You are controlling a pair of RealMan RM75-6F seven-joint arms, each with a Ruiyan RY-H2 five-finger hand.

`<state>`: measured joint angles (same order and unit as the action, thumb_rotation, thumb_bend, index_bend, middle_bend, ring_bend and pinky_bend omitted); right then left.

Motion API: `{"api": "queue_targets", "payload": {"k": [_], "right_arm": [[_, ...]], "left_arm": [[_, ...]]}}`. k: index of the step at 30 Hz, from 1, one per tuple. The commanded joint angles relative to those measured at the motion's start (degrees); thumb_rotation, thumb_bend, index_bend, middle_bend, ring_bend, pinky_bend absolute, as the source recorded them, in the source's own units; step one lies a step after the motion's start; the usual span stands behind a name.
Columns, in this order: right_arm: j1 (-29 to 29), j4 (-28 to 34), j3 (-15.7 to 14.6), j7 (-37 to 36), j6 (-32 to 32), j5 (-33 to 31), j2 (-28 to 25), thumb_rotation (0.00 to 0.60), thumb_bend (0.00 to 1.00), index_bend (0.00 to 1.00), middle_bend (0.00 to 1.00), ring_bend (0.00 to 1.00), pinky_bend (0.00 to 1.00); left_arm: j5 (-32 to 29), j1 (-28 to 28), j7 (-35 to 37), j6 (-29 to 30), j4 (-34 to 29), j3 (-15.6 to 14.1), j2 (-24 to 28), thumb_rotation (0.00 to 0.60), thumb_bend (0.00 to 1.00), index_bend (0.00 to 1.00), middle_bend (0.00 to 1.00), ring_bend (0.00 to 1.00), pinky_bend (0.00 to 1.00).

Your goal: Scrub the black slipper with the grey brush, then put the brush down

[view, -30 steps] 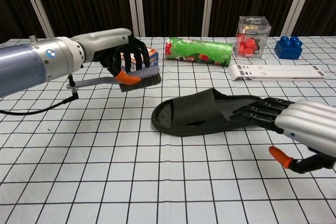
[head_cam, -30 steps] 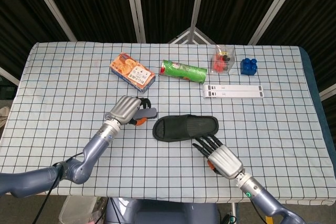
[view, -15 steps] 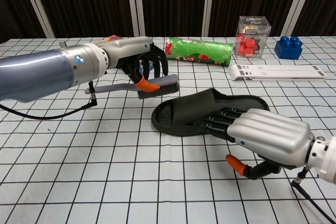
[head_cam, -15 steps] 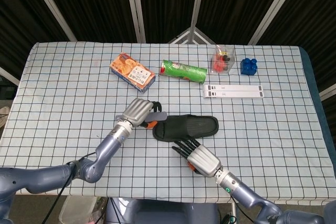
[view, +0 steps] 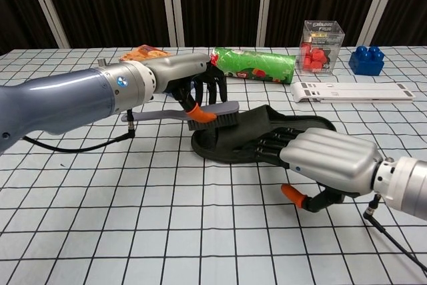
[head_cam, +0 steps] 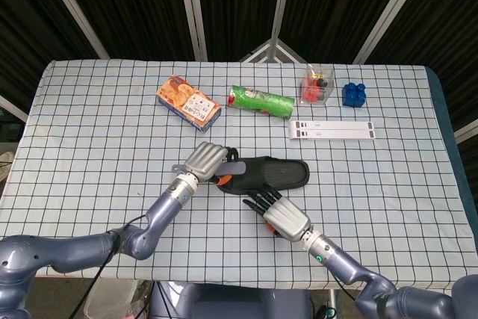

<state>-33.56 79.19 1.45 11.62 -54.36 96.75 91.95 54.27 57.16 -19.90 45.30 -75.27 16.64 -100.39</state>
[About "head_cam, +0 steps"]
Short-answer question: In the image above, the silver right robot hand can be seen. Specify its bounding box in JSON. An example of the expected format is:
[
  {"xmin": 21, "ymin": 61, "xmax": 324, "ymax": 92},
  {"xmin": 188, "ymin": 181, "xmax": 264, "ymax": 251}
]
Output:
[{"xmin": 242, "ymin": 187, "xmax": 313, "ymax": 242}]

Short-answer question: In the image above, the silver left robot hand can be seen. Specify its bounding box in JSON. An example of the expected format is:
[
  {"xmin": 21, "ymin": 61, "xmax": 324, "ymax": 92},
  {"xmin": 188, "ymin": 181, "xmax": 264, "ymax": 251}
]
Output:
[{"xmin": 175, "ymin": 141, "xmax": 240, "ymax": 188}]

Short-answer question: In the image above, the black rubber slipper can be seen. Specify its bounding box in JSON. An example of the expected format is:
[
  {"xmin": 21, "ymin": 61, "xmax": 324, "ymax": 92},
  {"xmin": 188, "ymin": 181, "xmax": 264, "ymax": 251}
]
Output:
[{"xmin": 215, "ymin": 155, "xmax": 311, "ymax": 196}]

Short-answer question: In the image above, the orange and blue snack box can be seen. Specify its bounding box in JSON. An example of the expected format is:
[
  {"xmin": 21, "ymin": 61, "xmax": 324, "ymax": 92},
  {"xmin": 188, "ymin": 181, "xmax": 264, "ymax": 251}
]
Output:
[{"xmin": 155, "ymin": 75, "xmax": 222, "ymax": 134}]

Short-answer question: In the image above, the green chip canister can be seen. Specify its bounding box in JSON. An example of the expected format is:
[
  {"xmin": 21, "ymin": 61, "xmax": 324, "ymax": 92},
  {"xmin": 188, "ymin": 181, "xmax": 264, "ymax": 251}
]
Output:
[{"xmin": 226, "ymin": 84, "xmax": 296, "ymax": 119}]

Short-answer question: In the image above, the grey-blue robot torso base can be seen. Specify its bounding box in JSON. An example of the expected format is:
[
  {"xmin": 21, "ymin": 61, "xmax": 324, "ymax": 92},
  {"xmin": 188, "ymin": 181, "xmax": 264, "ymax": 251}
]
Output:
[{"xmin": 149, "ymin": 281, "xmax": 313, "ymax": 319}]

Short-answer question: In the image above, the white black-checked tablecloth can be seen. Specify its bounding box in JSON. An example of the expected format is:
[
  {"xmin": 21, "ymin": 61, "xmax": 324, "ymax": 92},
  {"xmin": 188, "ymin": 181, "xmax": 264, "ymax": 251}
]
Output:
[{"xmin": 0, "ymin": 59, "xmax": 470, "ymax": 292}]

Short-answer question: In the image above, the clear bag of small items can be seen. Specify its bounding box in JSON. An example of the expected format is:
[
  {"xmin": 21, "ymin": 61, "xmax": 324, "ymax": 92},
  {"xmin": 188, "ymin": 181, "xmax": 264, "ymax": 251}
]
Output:
[{"xmin": 300, "ymin": 64, "xmax": 333, "ymax": 105}]

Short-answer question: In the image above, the blue toy building block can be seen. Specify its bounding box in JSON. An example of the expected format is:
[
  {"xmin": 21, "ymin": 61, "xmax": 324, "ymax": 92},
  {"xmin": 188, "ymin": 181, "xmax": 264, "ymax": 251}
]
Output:
[{"xmin": 342, "ymin": 81, "xmax": 367, "ymax": 108}]

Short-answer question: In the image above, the clear plastic storage bin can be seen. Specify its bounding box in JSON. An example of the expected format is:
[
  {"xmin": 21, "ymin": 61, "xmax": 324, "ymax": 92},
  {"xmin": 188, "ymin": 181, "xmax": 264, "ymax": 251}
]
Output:
[{"xmin": 82, "ymin": 278, "xmax": 139, "ymax": 319}]

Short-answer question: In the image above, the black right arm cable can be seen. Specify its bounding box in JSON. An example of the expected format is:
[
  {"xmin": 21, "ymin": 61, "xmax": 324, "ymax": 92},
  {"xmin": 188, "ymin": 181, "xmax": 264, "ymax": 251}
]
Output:
[{"xmin": 328, "ymin": 267, "xmax": 356, "ymax": 302}]

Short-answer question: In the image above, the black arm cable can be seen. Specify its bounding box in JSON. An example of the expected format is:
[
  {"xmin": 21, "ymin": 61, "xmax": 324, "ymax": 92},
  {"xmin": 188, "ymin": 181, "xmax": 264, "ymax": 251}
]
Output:
[
  {"xmin": 69, "ymin": 214, "xmax": 149, "ymax": 319},
  {"xmin": 328, "ymin": 267, "xmax": 356, "ymax": 302}
]

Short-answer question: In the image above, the white screen foot frame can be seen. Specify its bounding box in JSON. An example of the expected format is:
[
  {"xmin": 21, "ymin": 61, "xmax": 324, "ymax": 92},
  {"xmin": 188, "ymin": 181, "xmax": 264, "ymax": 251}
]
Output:
[{"xmin": 238, "ymin": 37, "xmax": 309, "ymax": 64}]

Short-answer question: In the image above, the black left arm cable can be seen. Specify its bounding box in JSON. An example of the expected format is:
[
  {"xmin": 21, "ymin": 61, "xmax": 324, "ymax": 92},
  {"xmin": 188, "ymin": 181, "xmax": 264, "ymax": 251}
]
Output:
[{"xmin": 69, "ymin": 214, "xmax": 149, "ymax": 319}]

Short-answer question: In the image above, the black folding screen white frame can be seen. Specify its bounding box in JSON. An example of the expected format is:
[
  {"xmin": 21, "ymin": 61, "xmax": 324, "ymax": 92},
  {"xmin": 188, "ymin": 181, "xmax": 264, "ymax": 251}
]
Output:
[{"xmin": 0, "ymin": 0, "xmax": 478, "ymax": 140}]

